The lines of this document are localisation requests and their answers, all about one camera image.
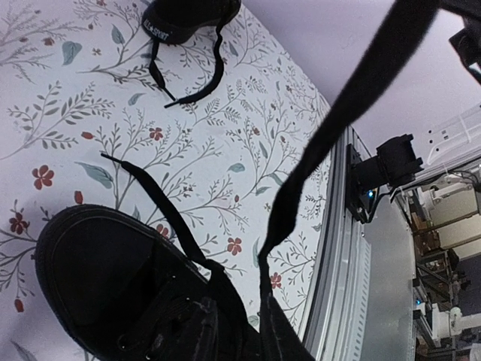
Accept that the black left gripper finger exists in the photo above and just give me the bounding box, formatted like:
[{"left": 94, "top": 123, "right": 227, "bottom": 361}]
[{"left": 258, "top": 1, "right": 440, "bottom": 360}]

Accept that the black canvas shoe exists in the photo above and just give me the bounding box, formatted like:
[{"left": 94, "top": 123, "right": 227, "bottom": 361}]
[
  {"left": 35, "top": 204, "right": 264, "bottom": 361},
  {"left": 141, "top": 0, "right": 241, "bottom": 45}
]

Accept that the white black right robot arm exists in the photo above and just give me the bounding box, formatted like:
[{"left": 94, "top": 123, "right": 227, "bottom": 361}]
[{"left": 353, "top": 134, "right": 423, "bottom": 190}]

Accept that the floral patterned table mat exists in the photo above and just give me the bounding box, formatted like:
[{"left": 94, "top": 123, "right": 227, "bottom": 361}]
[{"left": 1, "top": 1, "right": 329, "bottom": 360}]

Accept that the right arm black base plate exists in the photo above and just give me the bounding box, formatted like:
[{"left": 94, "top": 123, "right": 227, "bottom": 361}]
[{"left": 345, "top": 144, "right": 380, "bottom": 223}]

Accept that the aluminium front rail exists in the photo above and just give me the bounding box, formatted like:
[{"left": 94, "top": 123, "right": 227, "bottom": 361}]
[{"left": 302, "top": 126, "right": 414, "bottom": 361}]

